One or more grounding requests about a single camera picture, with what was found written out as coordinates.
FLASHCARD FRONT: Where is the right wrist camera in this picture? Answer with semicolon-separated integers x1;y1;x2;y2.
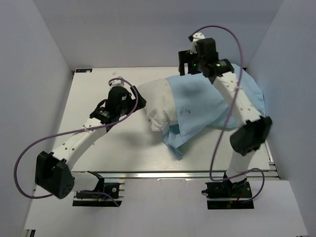
188;32;205;54

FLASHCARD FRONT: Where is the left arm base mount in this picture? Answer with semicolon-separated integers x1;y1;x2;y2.
72;171;125;207

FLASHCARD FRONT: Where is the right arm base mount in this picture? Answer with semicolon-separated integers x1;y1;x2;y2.
201;179;254;210

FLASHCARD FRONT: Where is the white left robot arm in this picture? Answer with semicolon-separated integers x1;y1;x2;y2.
35;85;146;199

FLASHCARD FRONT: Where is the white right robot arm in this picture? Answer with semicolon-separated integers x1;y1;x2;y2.
178;33;272;197

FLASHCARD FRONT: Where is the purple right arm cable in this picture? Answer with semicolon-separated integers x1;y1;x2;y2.
188;25;266;203

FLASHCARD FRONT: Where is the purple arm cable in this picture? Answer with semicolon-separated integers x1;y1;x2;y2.
13;78;138;207
188;25;266;203

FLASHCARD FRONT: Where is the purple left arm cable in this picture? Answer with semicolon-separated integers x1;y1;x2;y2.
13;78;138;207

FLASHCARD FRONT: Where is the white pillow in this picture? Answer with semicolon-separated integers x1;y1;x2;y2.
137;79;178;133

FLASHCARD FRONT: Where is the blue green satin pillowcase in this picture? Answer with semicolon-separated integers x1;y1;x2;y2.
162;63;266;161

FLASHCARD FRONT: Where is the aluminium front table rail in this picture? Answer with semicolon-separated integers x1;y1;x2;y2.
74;170;279;181

